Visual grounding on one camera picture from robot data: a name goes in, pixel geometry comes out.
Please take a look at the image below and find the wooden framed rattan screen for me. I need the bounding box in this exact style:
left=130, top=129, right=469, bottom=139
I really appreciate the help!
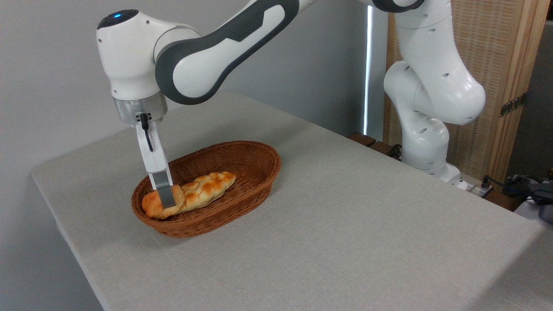
left=383, top=0, right=552, bottom=187

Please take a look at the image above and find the round orange bread roll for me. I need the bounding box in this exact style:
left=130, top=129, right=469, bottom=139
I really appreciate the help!
left=141, top=184, right=185, bottom=220

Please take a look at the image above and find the grey linen tablecloth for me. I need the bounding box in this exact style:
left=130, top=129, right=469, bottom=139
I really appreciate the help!
left=30, top=91, right=553, bottom=311

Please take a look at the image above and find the long braided bread loaf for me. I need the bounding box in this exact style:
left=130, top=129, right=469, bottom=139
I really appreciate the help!
left=175, top=171, right=237, bottom=213

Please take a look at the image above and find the metal screen hinge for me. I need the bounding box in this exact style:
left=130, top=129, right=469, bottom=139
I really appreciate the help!
left=499, top=92, right=528, bottom=118

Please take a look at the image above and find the brown oval wicker basket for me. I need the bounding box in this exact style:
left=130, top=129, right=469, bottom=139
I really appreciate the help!
left=131, top=141, right=282, bottom=238

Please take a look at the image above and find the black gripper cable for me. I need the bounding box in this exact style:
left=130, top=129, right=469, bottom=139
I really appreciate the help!
left=139, top=113, right=155, bottom=153

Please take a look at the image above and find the dark grey bundle with cables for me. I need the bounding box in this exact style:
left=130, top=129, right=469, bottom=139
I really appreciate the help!
left=505, top=173, right=553, bottom=224

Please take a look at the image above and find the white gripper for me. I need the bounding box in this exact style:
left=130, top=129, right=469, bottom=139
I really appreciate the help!
left=136, top=123, right=177, bottom=208

